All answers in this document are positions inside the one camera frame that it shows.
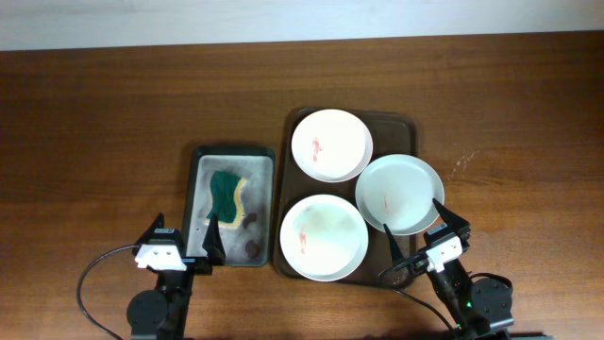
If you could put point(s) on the small black sponge tray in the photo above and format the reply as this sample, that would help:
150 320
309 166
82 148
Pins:
248 244

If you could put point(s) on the large brown serving tray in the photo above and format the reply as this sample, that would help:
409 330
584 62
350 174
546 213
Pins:
392 133

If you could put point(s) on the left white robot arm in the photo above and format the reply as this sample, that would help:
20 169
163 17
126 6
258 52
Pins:
161 313

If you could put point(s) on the white plate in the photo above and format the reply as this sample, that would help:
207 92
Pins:
397 192
332 145
323 238

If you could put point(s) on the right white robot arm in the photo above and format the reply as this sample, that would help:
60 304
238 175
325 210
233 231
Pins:
480 304

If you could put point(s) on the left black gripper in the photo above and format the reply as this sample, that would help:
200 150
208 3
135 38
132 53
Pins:
211 246

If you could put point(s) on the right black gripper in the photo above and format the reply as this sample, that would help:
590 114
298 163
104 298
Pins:
417 263

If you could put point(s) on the green and yellow sponge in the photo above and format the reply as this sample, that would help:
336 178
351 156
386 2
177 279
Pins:
226 193

